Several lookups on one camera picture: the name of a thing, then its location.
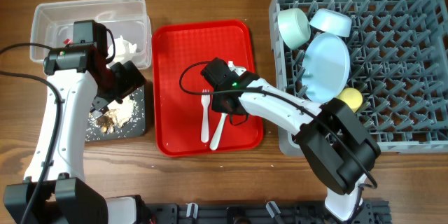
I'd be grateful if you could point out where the white plastic fork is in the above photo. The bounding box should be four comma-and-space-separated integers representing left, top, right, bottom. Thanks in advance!
200, 94, 211, 143

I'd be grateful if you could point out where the white tissue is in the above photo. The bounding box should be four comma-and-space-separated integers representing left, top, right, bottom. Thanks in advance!
108, 36, 137, 63

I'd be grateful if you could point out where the red snack wrapper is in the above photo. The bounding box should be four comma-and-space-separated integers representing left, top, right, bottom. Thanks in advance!
64, 38, 73, 45

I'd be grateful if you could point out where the mint green bowl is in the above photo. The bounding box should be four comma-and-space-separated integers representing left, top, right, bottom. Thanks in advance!
278, 8, 311, 50

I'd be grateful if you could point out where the light blue plate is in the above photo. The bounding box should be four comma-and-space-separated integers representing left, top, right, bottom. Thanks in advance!
301, 32, 350, 103

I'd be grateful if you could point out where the yellow cup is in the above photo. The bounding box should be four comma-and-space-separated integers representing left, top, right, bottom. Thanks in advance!
337, 87, 363, 113

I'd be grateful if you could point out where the light blue bowl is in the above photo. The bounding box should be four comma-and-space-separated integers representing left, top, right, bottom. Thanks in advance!
309, 8, 352, 38

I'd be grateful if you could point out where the white plastic spoon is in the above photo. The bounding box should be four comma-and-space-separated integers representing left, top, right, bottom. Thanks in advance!
209, 113, 228, 151

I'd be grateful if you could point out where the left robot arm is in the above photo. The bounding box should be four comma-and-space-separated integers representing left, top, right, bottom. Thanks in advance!
3, 20, 153, 223

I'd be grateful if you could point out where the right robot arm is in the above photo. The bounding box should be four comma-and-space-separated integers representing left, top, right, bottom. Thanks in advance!
201, 58, 381, 223

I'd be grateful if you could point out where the black food waste tray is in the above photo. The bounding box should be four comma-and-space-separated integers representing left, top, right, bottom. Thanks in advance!
83, 83, 147, 143

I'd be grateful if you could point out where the grey dishwasher rack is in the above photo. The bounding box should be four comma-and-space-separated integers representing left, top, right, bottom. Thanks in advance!
269, 0, 447, 153

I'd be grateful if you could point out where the food scraps and rice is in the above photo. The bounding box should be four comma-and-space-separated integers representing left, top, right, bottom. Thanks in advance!
87, 92, 145, 139

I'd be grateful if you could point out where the red plastic tray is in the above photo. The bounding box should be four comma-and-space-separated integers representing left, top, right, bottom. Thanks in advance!
153, 20, 256, 157

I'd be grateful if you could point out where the clear plastic bin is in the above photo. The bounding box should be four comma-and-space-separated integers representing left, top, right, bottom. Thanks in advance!
30, 0, 152, 69

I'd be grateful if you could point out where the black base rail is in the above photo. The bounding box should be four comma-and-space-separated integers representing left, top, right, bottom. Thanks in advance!
146, 199, 393, 224

